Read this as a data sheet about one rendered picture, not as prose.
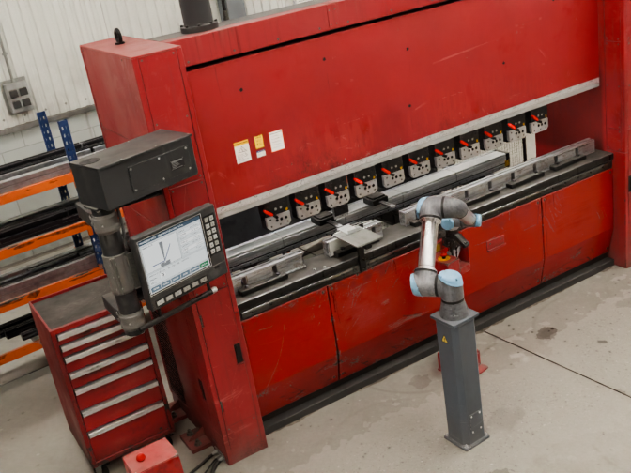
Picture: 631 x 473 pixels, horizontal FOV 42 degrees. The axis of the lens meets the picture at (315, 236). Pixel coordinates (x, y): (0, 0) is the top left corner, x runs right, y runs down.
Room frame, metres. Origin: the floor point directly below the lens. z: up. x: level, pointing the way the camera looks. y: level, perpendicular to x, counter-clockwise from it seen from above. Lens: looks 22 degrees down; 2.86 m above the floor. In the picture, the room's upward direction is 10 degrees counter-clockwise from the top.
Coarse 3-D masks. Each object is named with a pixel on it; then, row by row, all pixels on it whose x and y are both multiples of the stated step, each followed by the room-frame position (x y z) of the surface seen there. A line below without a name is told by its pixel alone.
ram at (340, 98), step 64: (512, 0) 5.14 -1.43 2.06; (576, 0) 5.39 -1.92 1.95; (256, 64) 4.31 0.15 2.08; (320, 64) 4.49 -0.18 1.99; (384, 64) 4.68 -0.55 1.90; (448, 64) 4.89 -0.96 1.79; (512, 64) 5.12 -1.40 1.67; (576, 64) 5.38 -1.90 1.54; (256, 128) 4.28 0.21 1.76; (320, 128) 4.46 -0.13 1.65; (384, 128) 4.65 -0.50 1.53; (448, 128) 4.87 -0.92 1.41; (256, 192) 4.25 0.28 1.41
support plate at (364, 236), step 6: (336, 234) 4.47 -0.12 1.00; (342, 234) 4.45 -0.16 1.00; (354, 234) 4.42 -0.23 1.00; (360, 234) 4.41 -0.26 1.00; (366, 234) 4.39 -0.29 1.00; (372, 234) 4.38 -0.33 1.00; (342, 240) 4.37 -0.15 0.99; (348, 240) 4.34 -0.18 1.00; (354, 240) 4.33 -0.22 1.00; (360, 240) 4.31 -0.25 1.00; (366, 240) 4.30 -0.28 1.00; (372, 240) 4.28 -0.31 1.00; (354, 246) 4.26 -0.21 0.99; (360, 246) 4.24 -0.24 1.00
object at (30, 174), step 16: (80, 144) 5.77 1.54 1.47; (96, 144) 5.71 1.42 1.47; (16, 160) 5.56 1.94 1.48; (32, 160) 5.58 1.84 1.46; (48, 160) 5.47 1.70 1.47; (64, 160) 5.50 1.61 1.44; (0, 176) 5.28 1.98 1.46; (16, 176) 5.19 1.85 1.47; (32, 176) 5.21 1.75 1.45; (48, 176) 5.26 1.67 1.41; (0, 192) 5.10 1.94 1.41
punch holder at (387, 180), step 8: (392, 160) 4.66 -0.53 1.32; (400, 160) 4.69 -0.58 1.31; (376, 168) 4.68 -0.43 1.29; (384, 168) 4.63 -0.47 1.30; (392, 168) 4.66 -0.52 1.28; (384, 176) 4.63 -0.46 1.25; (392, 176) 4.65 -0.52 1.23; (400, 176) 4.68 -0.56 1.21; (384, 184) 4.62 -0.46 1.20; (392, 184) 4.65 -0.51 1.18
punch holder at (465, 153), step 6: (468, 132) 4.94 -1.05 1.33; (474, 132) 4.96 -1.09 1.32; (456, 138) 4.93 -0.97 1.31; (462, 138) 4.92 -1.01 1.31; (468, 138) 4.93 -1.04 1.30; (474, 138) 4.96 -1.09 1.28; (456, 144) 4.94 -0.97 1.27; (468, 144) 4.93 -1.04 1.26; (474, 144) 4.95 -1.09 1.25; (456, 150) 4.95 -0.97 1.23; (462, 150) 4.91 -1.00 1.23; (468, 150) 4.93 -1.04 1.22; (474, 150) 4.95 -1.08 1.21; (456, 156) 4.95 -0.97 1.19; (462, 156) 4.90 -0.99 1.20; (468, 156) 4.92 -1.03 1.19
